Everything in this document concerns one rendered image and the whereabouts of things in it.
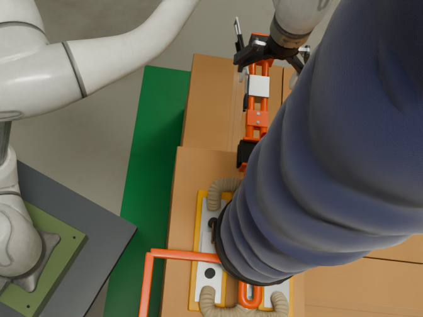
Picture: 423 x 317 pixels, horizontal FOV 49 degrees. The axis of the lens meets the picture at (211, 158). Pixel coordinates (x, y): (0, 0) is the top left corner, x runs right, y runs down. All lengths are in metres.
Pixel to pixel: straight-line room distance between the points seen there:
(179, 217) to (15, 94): 0.71
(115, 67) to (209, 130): 1.11
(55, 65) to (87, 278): 0.88
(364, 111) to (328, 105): 0.04
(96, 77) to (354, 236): 0.49
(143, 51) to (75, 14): 2.04
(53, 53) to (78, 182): 1.63
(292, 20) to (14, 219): 0.82
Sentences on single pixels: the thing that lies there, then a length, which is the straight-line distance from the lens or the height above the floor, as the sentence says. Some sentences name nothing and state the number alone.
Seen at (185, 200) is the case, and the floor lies 0.94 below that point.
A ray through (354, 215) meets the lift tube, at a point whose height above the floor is 1.83.
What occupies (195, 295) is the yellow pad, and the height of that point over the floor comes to 0.97.
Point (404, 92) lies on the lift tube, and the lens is 0.34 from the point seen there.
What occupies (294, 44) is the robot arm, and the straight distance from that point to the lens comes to 1.05.
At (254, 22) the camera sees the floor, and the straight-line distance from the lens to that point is 2.89.
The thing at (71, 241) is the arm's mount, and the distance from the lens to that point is 1.49.
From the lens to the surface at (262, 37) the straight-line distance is 1.46.
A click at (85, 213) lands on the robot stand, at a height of 0.75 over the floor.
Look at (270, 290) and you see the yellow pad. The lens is 1.33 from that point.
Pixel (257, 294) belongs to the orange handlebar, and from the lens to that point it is 1.21.
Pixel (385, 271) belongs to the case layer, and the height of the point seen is 0.54.
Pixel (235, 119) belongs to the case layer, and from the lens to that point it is 1.93.
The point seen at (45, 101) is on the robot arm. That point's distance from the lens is 0.80.
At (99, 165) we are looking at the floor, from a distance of 2.41.
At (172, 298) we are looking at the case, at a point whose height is 0.94.
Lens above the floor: 2.26
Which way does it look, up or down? 69 degrees down
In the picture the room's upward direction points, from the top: 20 degrees clockwise
